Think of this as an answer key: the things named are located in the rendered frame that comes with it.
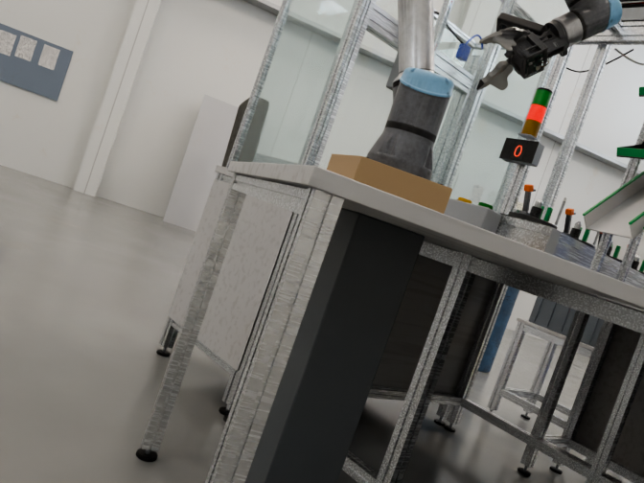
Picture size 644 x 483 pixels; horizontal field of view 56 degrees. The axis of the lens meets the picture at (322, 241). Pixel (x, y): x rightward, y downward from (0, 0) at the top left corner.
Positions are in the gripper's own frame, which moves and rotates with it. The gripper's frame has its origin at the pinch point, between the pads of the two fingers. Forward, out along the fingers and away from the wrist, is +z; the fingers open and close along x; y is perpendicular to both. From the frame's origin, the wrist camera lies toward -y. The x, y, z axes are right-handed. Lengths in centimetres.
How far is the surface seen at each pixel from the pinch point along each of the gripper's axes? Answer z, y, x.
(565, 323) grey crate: -68, 1, 239
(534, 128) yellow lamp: -29, -10, 52
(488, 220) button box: 7.9, 21.8, 32.4
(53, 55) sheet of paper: 237, -695, 423
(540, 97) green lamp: -35, -17, 47
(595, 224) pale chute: -15, 35, 33
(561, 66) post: -46, -23, 45
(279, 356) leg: 66, 55, -25
